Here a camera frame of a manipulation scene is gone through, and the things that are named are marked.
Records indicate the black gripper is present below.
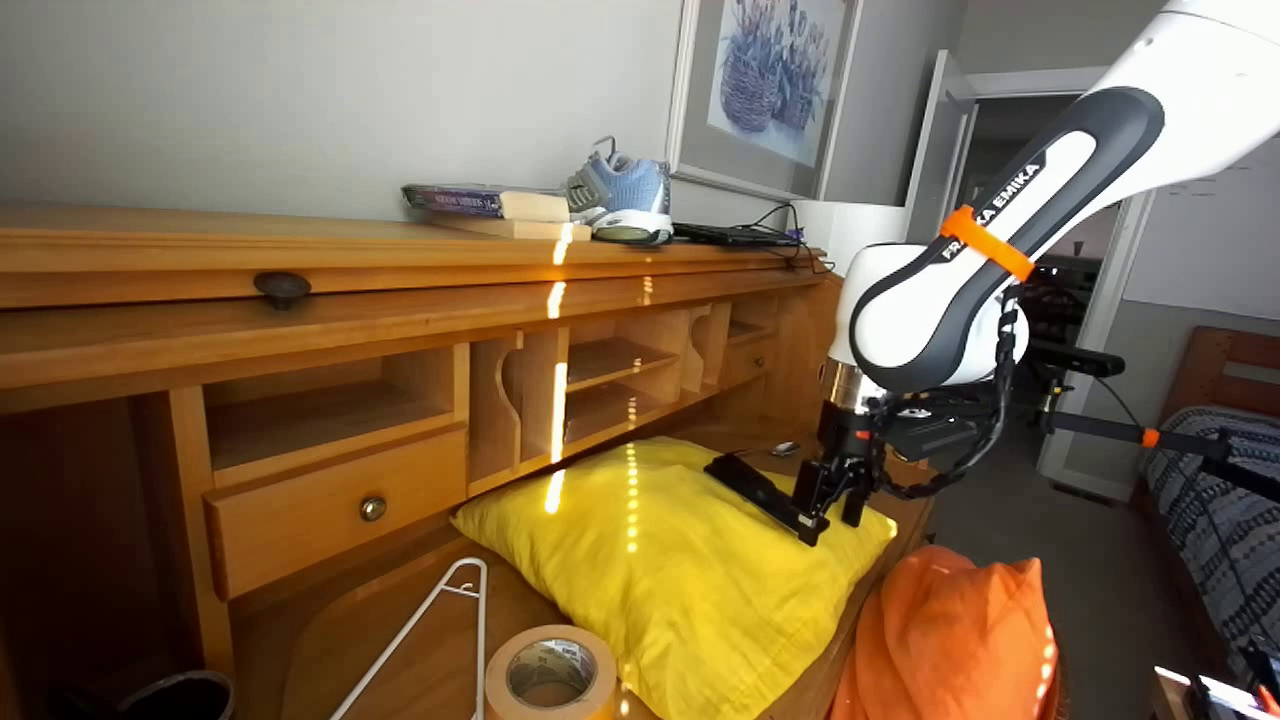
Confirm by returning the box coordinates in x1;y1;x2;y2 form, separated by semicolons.
787;396;897;539

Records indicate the orange pillow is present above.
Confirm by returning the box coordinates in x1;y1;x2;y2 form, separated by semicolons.
828;539;1069;720

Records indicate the yellow pillow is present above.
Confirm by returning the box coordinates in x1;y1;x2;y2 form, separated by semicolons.
450;432;900;720

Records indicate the black keyboard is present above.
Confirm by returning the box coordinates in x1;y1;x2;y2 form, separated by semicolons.
673;215;807;251

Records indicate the white door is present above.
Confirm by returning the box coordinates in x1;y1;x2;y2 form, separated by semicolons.
904;47;990;251

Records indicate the blue sneaker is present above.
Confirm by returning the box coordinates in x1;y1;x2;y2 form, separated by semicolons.
559;133;677;251

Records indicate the brown tape roll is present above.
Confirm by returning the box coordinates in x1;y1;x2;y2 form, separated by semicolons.
479;618;624;720

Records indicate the bed with striped blanket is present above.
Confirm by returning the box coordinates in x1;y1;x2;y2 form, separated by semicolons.
1137;325;1280;696

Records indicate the framed blue flower picture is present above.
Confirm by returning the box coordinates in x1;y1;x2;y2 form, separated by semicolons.
662;0;869;205

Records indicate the wooden drawer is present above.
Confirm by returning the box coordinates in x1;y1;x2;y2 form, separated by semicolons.
203;422;471;599

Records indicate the wooden roll-top desk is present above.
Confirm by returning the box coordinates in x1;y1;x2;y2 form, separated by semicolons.
0;205;944;720

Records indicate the dark round bowl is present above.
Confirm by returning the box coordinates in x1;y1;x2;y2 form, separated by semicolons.
116;666;240;720

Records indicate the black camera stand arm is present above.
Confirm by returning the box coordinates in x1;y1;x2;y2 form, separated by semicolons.
1018;334;1280;503

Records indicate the white wall board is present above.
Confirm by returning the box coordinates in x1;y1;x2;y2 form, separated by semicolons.
1125;136;1280;325

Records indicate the wire clothes hanger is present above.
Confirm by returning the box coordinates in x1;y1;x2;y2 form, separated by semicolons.
328;556;492;720

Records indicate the dark roll-top handle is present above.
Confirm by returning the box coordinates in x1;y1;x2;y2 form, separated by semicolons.
250;267;315;313

